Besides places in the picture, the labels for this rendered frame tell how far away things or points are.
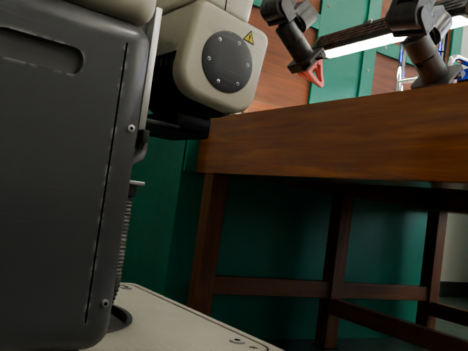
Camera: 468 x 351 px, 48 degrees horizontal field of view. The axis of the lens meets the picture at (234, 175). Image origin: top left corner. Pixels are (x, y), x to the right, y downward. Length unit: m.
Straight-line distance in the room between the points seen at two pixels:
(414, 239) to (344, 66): 0.87
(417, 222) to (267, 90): 1.02
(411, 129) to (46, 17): 0.74
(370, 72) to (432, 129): 1.28
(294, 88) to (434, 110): 1.05
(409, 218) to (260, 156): 1.20
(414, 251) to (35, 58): 2.19
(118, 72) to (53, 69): 0.07
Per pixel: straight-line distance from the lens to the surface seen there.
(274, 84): 2.02
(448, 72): 1.26
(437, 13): 1.26
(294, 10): 1.46
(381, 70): 2.40
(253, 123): 1.54
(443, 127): 1.06
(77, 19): 0.63
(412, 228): 2.57
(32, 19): 0.62
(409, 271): 2.59
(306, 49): 1.48
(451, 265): 4.62
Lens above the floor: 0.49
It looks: 3 degrees up
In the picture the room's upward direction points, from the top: 8 degrees clockwise
